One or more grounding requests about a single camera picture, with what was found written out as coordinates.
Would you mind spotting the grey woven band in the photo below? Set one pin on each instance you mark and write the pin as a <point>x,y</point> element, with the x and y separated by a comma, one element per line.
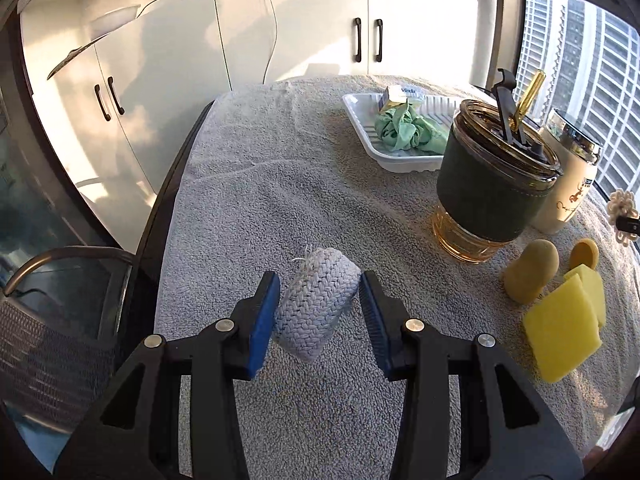
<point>320,293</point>

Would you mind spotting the green fabric scrunchie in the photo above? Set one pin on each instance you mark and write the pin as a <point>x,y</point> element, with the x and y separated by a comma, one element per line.
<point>402,128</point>

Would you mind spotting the dark mesh chair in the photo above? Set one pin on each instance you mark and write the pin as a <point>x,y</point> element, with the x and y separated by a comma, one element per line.
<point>50,372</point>

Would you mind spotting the black cabinet handle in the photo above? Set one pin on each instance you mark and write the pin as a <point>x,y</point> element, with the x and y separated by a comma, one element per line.
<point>378,35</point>
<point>358,36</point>
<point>111,87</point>
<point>104,109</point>

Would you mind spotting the grey terry towel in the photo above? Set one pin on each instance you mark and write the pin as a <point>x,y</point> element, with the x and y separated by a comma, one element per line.
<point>274,173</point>

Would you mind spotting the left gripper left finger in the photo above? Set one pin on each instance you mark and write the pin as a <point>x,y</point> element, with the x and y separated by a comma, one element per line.
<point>131,432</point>

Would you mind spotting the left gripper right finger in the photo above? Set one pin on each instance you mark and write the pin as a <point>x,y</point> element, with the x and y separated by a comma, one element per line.
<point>507,431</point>

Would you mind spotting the white ribbed plastic tray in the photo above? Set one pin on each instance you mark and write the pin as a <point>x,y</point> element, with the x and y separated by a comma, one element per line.
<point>362,109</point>

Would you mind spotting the yellow sponge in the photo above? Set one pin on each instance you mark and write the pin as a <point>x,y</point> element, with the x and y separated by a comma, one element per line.
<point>563,330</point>
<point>593,285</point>

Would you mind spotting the white cabinet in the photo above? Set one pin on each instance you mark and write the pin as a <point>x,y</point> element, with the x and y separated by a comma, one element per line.
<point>176,56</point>

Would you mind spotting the amber glass cup green sleeve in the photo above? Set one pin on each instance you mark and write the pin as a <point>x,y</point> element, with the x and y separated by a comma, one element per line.
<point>496,173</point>

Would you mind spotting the clear plastic container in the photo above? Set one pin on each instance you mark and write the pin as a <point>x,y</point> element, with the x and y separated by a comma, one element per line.
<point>112,20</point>

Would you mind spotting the cream knotted rope toy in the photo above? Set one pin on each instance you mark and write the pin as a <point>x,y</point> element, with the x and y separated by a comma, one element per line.
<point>621,203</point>

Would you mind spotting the white mug chrome lid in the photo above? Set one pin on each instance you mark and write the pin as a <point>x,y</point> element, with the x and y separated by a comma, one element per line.
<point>579,154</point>

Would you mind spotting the orange makeup sponge round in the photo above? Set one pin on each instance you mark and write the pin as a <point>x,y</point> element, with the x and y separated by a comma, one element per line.
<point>584,253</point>

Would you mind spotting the orange makeup sponge tall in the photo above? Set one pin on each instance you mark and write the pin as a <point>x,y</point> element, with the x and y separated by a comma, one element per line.
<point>526,277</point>

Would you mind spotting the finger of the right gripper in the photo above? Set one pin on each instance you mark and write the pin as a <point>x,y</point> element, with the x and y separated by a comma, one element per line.
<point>627,225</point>

